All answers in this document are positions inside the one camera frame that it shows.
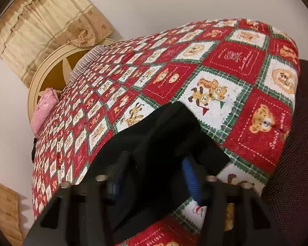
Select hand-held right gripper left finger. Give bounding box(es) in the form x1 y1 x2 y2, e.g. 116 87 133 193
23 151 131 246

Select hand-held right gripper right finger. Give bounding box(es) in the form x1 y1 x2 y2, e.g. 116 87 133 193
182 157 286 246

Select black pants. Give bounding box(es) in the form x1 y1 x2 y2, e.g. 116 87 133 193
76 101 231 246

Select pink pillow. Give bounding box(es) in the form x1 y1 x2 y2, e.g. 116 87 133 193
31 87 59 136

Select dark brown mesh chair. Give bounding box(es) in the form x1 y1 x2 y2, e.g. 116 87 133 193
260 59 308 246

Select striped pillow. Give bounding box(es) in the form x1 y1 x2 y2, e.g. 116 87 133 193
70 45 108 81

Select cream wooden headboard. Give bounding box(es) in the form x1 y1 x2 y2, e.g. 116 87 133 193
28 38 118 124

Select red bear printed blanket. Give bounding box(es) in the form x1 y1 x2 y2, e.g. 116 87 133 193
31 18 302 246

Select beige ruffled curtain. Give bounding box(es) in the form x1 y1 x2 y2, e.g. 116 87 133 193
0 0 114 88

